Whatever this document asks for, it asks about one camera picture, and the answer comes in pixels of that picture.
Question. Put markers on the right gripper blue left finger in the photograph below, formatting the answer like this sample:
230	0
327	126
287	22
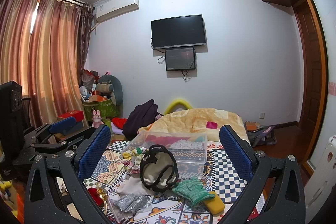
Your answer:
73	161

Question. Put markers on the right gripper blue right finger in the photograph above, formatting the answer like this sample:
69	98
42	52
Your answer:
286	202

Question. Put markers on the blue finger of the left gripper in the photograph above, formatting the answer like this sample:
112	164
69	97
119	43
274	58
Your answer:
63	126

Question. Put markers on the yellow floral cloth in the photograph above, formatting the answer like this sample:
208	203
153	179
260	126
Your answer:
136	152

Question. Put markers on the black and cream fabric pouch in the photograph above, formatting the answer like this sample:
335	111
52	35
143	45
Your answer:
158	169

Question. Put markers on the grey speckled cloth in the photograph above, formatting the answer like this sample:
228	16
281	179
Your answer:
123	207

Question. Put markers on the red and gold ornament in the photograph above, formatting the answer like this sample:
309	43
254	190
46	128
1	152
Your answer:
100	197

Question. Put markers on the red gift box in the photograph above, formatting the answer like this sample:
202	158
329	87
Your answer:
78	115

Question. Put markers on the pink bunny doll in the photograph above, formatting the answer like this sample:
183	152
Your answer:
96	119

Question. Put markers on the dark backpack on floor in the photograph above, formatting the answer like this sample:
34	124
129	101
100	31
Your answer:
259	135

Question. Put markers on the green storage box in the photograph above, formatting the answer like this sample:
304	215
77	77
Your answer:
107	109

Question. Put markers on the patterned patchwork bedspread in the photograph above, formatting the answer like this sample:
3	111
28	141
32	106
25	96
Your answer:
166	207

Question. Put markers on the beige yellow fleece blanket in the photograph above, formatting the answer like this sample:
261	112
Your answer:
197	121

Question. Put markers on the clear plastic storage box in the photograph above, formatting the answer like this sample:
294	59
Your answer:
189	150

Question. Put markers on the dark purple jacket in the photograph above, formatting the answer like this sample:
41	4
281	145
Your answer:
142	116

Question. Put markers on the white cloth on bed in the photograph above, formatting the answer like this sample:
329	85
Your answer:
134	185

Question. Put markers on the yellow sponge pad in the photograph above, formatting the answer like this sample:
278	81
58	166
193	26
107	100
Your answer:
214	204

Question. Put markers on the grey plush toy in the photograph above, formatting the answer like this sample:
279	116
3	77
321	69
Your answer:
109	85

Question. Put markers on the green knitted glove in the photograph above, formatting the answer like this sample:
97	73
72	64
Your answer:
192	190

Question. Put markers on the yellow curved pillow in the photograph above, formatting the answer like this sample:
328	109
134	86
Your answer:
177	103

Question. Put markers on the pink orange curtain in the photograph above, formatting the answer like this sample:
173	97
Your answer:
44	45

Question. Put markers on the brown wooden door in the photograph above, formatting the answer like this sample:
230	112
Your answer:
315	73

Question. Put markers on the white air conditioner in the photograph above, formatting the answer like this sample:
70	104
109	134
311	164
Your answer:
108	9

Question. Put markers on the small grey wall screen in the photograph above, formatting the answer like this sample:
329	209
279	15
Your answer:
180	59

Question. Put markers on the black wall television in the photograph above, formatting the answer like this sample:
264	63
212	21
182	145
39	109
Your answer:
180	31

